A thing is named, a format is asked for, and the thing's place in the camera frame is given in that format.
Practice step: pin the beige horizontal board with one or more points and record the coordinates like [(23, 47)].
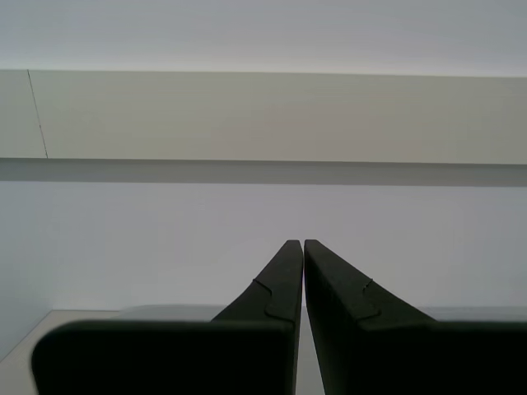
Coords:
[(263, 119)]

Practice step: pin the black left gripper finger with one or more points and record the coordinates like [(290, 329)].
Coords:
[(391, 354), (185, 358)]

